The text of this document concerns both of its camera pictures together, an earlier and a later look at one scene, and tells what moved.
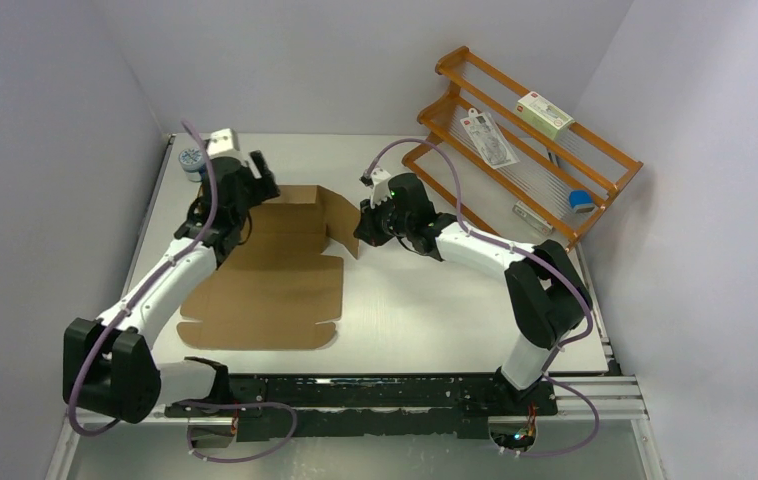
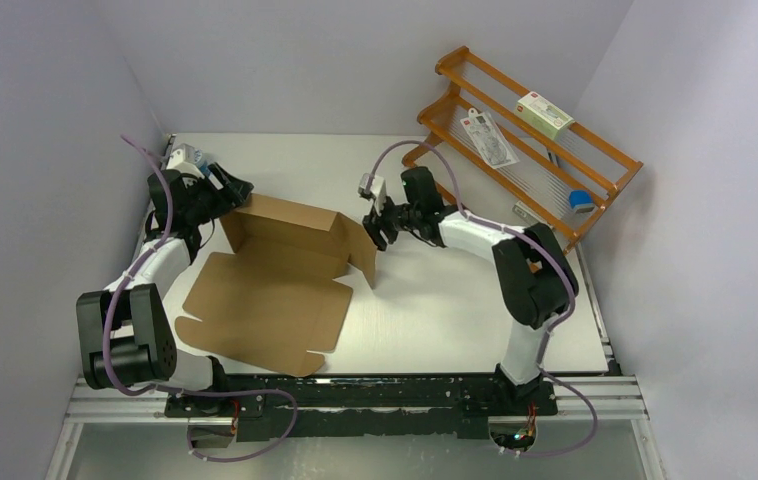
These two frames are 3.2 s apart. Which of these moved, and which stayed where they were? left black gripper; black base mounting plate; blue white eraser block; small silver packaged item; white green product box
Moved: left black gripper
Stayed: blue white eraser block; small silver packaged item; black base mounting plate; white green product box
